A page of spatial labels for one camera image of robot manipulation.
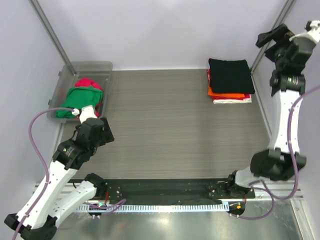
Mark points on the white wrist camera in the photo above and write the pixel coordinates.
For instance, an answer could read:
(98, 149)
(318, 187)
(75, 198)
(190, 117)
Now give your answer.
(87, 112)
(312, 32)

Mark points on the folded orange t shirt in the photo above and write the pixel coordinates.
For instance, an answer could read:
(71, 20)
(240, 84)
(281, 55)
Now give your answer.
(236, 96)

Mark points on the white slotted cable duct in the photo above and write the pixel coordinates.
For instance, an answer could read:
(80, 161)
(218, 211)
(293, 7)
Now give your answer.
(223, 207)

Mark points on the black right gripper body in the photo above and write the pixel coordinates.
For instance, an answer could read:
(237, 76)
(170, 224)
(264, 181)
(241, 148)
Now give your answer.
(276, 53)

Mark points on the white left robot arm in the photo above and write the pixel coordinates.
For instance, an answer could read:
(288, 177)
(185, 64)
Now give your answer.
(40, 218)

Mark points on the aluminium frame post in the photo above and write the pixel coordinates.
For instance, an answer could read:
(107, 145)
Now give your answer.
(52, 34)
(282, 15)

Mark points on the left aluminium frame post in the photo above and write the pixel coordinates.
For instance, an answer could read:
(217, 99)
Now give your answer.
(52, 34)

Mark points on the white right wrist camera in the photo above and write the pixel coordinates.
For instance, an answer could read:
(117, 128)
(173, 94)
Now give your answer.
(312, 32)

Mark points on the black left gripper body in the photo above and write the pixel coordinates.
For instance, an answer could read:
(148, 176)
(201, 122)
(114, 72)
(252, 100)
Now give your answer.
(98, 142)

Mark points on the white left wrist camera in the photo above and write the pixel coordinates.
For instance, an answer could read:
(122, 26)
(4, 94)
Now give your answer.
(87, 112)

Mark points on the green t shirt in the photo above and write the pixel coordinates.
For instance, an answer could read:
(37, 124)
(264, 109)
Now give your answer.
(79, 97)

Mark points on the folded red t shirt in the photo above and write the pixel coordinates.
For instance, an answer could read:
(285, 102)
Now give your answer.
(209, 81)

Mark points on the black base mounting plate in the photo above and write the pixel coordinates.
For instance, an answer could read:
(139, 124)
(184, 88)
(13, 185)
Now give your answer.
(171, 192)

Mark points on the black t shirt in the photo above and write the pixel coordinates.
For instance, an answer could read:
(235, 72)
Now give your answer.
(230, 77)

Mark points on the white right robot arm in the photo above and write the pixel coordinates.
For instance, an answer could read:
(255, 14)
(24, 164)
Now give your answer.
(281, 160)

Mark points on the pink t shirt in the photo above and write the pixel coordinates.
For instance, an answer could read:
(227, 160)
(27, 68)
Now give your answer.
(86, 82)

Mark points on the right aluminium frame post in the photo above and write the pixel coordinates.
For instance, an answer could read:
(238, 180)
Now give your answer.
(282, 15)

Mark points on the folded white t shirt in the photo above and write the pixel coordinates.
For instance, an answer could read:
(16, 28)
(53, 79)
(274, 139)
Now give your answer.
(233, 101)

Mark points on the grey plastic bin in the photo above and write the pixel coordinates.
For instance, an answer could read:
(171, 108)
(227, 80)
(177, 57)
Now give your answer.
(98, 71)

